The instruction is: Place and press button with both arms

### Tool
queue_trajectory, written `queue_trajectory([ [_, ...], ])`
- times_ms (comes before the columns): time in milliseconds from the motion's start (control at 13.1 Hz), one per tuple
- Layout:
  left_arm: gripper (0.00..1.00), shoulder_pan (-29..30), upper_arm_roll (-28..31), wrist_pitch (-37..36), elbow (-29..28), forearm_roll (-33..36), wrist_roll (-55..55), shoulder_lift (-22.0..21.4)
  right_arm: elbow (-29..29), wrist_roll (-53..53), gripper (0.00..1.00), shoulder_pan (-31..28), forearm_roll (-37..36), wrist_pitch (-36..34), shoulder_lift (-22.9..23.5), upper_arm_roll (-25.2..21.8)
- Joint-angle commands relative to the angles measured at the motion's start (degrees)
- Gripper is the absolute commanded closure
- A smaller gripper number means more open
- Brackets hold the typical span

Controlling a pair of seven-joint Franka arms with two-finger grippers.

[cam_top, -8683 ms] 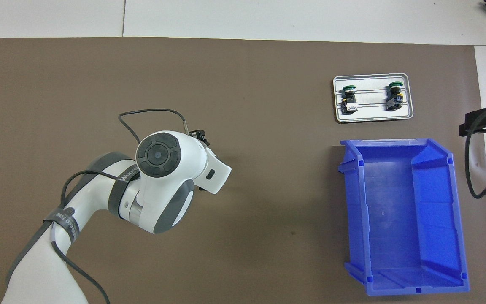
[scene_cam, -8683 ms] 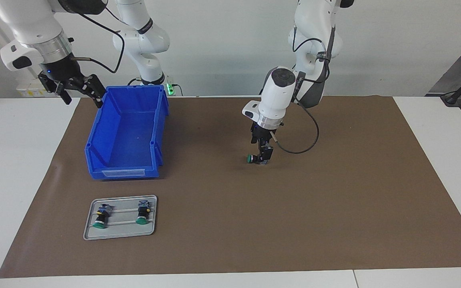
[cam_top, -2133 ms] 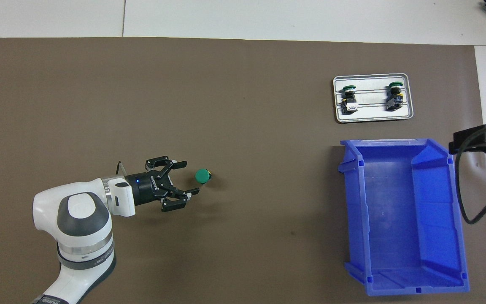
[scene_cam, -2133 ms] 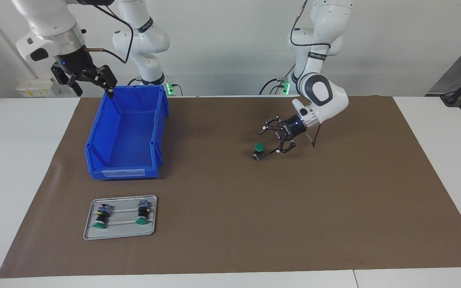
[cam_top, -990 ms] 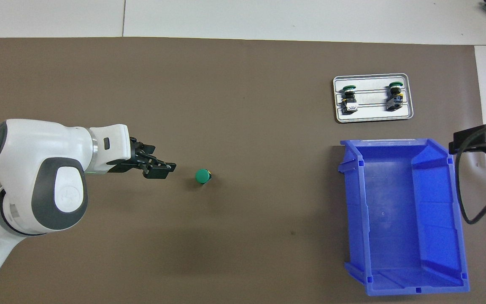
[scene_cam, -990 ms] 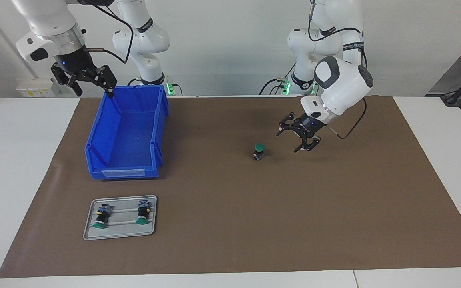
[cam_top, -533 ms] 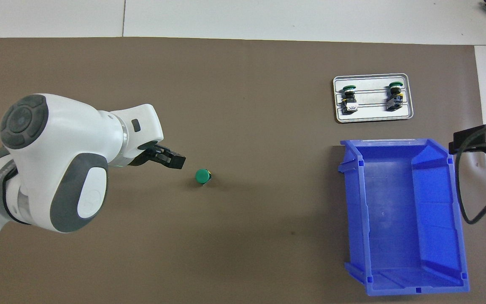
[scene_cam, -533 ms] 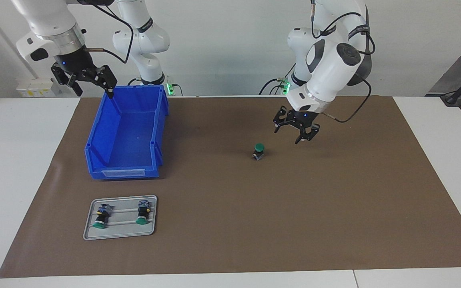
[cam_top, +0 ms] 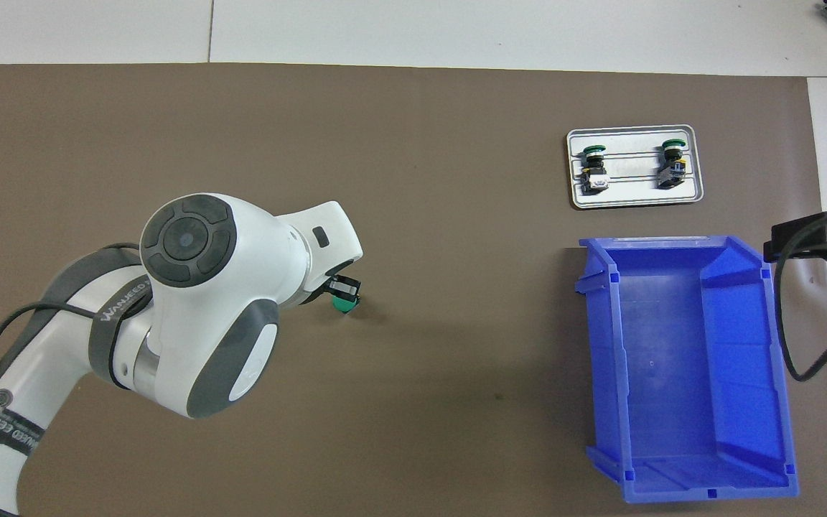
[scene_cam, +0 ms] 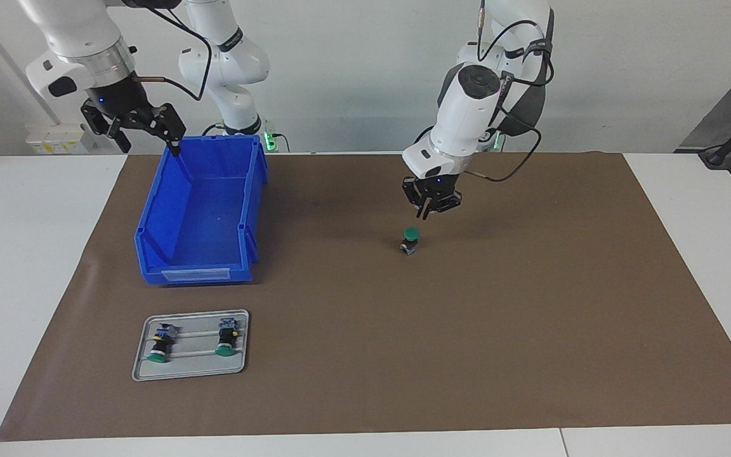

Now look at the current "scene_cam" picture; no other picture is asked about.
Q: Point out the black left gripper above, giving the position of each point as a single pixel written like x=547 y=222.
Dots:
x=435 y=188

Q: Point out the blue plastic storage bin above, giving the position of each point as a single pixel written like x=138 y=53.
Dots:
x=200 y=209

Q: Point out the white power socket box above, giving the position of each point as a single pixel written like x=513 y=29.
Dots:
x=48 y=139

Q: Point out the grey metal tray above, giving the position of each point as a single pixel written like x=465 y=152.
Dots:
x=194 y=367

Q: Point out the brown table mat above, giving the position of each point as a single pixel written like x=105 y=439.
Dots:
x=467 y=349

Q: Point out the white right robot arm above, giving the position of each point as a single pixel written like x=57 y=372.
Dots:
x=73 y=32

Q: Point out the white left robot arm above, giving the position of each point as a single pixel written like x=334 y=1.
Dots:
x=467 y=114

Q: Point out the green push button switch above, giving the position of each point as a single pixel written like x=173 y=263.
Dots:
x=227 y=336
x=161 y=343
x=410 y=240

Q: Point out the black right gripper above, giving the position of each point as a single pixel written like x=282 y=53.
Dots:
x=118 y=101

